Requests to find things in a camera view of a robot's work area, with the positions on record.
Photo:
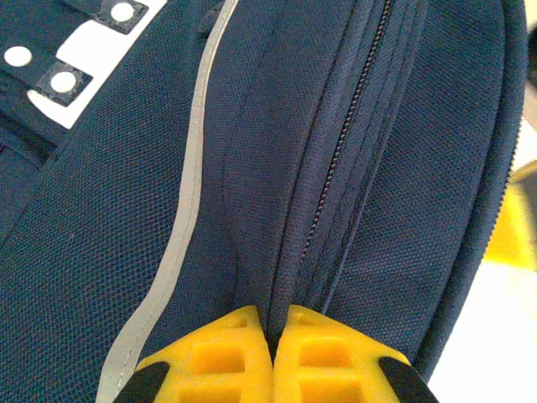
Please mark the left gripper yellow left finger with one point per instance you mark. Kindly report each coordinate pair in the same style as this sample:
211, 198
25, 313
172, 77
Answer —
210, 365

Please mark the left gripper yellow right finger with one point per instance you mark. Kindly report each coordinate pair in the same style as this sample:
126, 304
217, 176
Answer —
331, 365

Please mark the navy blue student backpack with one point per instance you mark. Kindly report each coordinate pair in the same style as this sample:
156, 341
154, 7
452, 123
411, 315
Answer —
126, 210

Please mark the yellow book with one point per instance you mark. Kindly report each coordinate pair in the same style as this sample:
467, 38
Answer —
516, 226

